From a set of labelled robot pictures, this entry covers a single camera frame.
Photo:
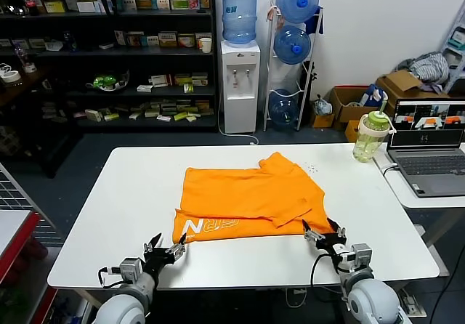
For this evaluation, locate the pink cloth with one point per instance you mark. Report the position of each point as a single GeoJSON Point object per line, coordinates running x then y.
{"type": "Point", "coordinates": [271, 14]}

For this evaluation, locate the white side table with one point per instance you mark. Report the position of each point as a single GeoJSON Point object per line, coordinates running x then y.
{"type": "Point", "coordinates": [399, 193]}

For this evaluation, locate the blue and white bag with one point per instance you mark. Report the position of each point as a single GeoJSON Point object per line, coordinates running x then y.
{"type": "Point", "coordinates": [372, 95]}

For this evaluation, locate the white water dispenser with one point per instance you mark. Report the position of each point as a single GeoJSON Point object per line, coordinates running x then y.
{"type": "Point", "coordinates": [239, 113]}

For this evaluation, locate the green and white box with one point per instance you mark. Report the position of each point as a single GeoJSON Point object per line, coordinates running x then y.
{"type": "Point", "coordinates": [179, 4]}

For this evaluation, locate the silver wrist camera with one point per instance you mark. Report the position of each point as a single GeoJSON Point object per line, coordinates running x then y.
{"type": "Point", "coordinates": [130, 267]}
{"type": "Point", "coordinates": [361, 256]}

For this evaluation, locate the grey open laptop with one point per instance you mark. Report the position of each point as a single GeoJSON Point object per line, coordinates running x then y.
{"type": "Point", "coordinates": [428, 164]}

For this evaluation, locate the open cardboard box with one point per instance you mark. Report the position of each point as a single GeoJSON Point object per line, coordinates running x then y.
{"type": "Point", "coordinates": [341, 111]}

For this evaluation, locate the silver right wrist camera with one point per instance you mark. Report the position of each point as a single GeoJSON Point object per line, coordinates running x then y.
{"type": "Point", "coordinates": [361, 256]}

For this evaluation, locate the yellow carton under bag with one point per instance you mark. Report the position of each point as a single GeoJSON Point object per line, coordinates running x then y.
{"type": "Point", "coordinates": [322, 120]}

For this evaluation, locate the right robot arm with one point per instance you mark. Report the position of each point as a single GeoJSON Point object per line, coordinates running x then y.
{"type": "Point", "coordinates": [374, 298]}

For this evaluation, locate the white tape roll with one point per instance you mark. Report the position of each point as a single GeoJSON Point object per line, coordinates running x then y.
{"type": "Point", "coordinates": [10, 76]}

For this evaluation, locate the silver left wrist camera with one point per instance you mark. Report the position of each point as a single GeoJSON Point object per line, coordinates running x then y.
{"type": "Point", "coordinates": [130, 267]}

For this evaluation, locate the black tripod stand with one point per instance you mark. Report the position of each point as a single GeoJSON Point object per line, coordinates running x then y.
{"type": "Point", "coordinates": [311, 77]}

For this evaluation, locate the yellow flat box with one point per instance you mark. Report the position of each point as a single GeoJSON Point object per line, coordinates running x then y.
{"type": "Point", "coordinates": [54, 6]}

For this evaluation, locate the dark blue bottle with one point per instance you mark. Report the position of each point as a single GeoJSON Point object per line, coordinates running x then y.
{"type": "Point", "coordinates": [70, 42]}

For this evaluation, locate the white power strip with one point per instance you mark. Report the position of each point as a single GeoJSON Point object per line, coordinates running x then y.
{"type": "Point", "coordinates": [418, 307]}

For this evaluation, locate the white metal jug rack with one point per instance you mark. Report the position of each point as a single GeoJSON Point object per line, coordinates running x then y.
{"type": "Point", "coordinates": [271, 66]}

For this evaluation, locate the orange t-shirt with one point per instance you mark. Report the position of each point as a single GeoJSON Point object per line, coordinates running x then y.
{"type": "Point", "coordinates": [247, 193]}

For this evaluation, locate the flat white box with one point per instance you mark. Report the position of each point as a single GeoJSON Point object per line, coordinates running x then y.
{"type": "Point", "coordinates": [86, 7]}

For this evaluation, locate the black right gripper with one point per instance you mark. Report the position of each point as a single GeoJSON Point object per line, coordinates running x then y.
{"type": "Point", "coordinates": [331, 244]}

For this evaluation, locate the red and white cabinet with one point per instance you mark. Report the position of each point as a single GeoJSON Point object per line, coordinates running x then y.
{"type": "Point", "coordinates": [14, 229]}

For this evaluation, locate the bowl with green items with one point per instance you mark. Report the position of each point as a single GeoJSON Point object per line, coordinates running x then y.
{"type": "Point", "coordinates": [107, 82]}

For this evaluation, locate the green lid drinking bottle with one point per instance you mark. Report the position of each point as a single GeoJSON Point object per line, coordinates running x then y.
{"type": "Point", "coordinates": [367, 142]}

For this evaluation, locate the white storage rack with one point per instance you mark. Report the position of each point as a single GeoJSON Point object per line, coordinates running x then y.
{"type": "Point", "coordinates": [456, 51]}

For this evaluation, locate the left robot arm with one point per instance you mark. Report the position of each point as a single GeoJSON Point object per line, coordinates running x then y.
{"type": "Point", "coordinates": [123, 306]}

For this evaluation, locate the large white table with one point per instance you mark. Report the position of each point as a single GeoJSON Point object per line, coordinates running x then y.
{"type": "Point", "coordinates": [127, 200]}

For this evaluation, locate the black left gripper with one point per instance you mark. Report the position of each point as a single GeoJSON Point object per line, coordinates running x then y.
{"type": "Point", "coordinates": [157, 260]}

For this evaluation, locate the grey striped clothes pile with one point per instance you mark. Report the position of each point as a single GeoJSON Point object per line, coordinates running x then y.
{"type": "Point", "coordinates": [432, 66]}

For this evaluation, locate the dark wooden side table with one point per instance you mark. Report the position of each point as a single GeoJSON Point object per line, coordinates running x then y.
{"type": "Point", "coordinates": [36, 78]}

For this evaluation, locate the small yellow carton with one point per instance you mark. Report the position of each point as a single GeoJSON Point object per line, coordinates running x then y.
{"type": "Point", "coordinates": [353, 131]}

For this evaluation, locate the cola bottle red label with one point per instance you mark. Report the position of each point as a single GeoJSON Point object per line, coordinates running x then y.
{"type": "Point", "coordinates": [31, 6]}

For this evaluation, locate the upright blue water jug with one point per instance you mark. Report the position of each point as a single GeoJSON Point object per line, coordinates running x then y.
{"type": "Point", "coordinates": [239, 15]}

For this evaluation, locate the black shelf unit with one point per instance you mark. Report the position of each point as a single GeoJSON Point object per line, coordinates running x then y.
{"type": "Point", "coordinates": [163, 53]}

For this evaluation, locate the cardboard box under clothes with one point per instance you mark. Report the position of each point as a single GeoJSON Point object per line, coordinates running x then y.
{"type": "Point", "coordinates": [399, 80]}

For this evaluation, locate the white paper cup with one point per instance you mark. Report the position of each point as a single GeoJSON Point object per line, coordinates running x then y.
{"type": "Point", "coordinates": [206, 46]}

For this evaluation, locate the grey plastic bag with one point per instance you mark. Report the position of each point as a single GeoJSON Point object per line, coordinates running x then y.
{"type": "Point", "coordinates": [322, 106]}

